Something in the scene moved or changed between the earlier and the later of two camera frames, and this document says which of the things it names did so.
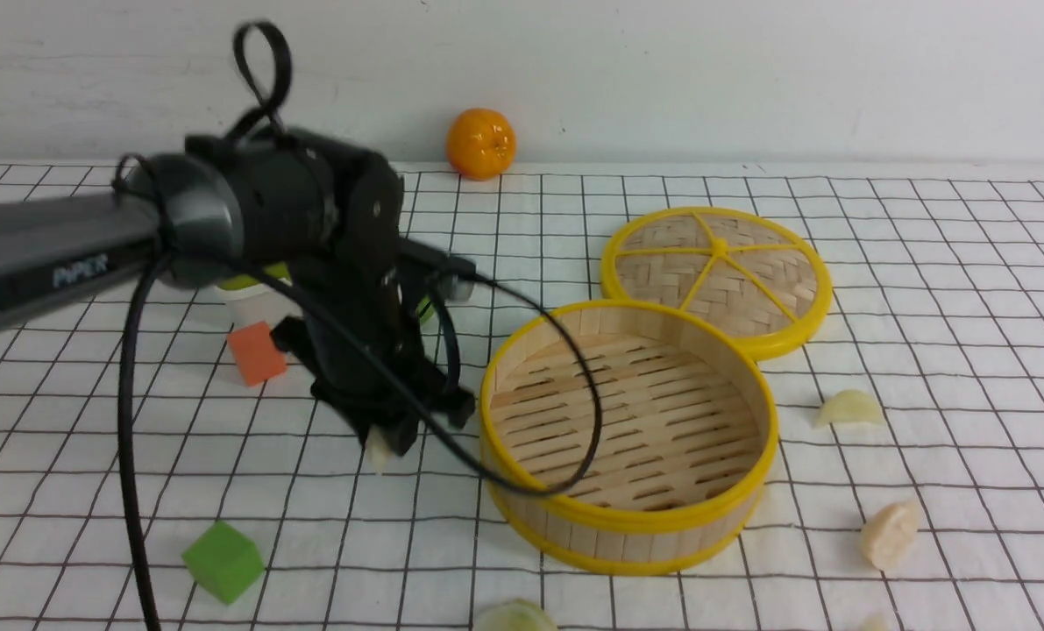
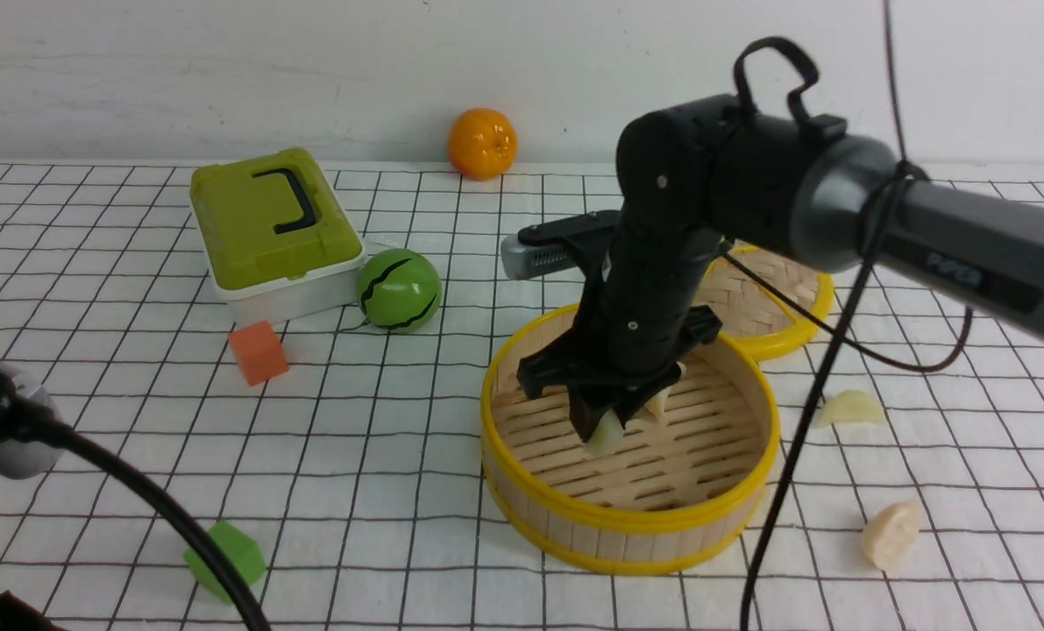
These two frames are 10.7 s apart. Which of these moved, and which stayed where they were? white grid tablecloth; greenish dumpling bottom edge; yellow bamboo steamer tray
Moved: greenish dumpling bottom edge
Stayed: yellow bamboo steamer tray; white grid tablecloth
